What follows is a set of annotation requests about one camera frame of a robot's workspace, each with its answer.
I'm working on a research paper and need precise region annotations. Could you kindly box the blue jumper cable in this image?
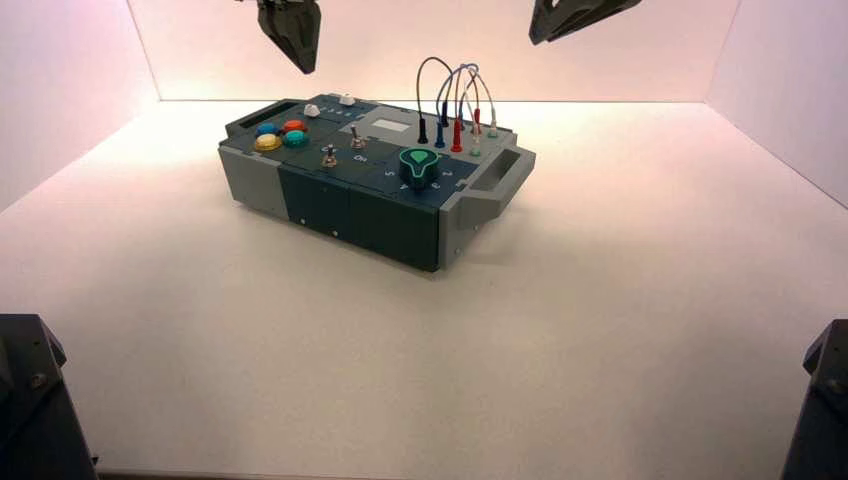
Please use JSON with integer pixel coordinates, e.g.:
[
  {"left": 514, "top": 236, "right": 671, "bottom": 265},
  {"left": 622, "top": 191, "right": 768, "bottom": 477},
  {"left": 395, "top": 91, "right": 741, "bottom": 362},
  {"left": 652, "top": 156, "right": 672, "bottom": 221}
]
[{"left": 434, "top": 63, "right": 480, "bottom": 150}]

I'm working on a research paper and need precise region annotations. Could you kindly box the black jumper cable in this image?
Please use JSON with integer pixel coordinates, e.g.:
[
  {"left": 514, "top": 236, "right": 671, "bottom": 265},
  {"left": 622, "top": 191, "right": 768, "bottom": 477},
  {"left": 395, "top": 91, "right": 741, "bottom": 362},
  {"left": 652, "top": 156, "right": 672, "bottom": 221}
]
[{"left": 415, "top": 56, "right": 458, "bottom": 146}]

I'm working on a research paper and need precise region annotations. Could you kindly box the white jumper cable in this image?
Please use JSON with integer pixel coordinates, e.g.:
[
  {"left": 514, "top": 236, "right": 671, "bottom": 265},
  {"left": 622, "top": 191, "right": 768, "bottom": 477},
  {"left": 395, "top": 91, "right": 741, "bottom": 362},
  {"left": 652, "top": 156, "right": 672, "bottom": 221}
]
[{"left": 460, "top": 69, "right": 499, "bottom": 158}]

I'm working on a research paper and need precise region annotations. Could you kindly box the red jumper cable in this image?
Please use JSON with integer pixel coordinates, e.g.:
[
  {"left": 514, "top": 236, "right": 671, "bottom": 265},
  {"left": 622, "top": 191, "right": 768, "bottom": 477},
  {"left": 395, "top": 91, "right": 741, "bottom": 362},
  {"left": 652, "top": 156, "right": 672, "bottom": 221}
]
[{"left": 451, "top": 69, "right": 483, "bottom": 155}]

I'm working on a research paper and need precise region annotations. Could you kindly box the grey and teal control box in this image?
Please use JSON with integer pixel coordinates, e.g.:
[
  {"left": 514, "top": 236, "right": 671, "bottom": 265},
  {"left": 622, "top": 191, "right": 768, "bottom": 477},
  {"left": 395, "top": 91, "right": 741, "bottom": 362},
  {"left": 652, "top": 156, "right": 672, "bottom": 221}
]
[{"left": 218, "top": 94, "right": 537, "bottom": 273}]

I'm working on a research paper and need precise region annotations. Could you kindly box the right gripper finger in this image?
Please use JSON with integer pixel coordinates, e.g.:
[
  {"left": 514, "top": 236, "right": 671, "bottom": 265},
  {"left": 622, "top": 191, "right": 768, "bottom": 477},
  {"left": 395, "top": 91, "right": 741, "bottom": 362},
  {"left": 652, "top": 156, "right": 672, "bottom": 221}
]
[
  {"left": 528, "top": 0, "right": 598, "bottom": 46},
  {"left": 537, "top": 0, "right": 643, "bottom": 46}
]

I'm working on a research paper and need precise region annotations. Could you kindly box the black green rotary knob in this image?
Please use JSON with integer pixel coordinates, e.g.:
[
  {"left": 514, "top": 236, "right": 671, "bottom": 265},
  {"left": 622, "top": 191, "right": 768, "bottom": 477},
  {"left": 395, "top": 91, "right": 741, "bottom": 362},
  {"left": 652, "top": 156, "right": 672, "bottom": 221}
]
[{"left": 399, "top": 148, "right": 440, "bottom": 193}]

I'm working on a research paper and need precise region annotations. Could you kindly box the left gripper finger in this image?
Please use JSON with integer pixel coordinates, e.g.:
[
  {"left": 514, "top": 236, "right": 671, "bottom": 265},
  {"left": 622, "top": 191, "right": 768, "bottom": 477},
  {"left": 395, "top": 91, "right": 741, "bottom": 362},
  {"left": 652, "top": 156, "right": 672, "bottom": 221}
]
[
  {"left": 256, "top": 0, "right": 307, "bottom": 74},
  {"left": 291, "top": 0, "right": 323, "bottom": 76}
]

